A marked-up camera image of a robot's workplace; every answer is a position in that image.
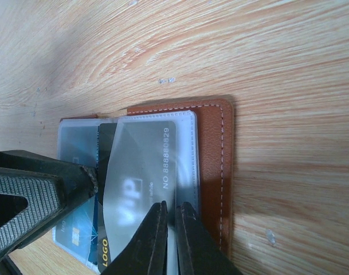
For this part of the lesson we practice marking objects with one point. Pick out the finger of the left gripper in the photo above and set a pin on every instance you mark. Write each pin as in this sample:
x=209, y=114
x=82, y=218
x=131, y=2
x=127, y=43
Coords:
x=33, y=196

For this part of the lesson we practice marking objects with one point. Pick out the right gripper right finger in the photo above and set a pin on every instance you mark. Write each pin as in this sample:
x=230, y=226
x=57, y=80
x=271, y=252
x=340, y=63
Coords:
x=197, y=251

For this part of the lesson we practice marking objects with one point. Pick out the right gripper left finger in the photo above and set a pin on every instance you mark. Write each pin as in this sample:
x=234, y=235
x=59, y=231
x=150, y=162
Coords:
x=146, y=252

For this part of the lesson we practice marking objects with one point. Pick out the black VIP logo card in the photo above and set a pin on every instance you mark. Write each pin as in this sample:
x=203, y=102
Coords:
x=137, y=168

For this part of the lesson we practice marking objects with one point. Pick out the brown leather card holder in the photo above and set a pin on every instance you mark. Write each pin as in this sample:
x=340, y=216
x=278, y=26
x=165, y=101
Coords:
x=216, y=131

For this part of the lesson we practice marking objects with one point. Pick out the blue card in sleeve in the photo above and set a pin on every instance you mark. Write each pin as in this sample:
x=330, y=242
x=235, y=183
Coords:
x=77, y=232

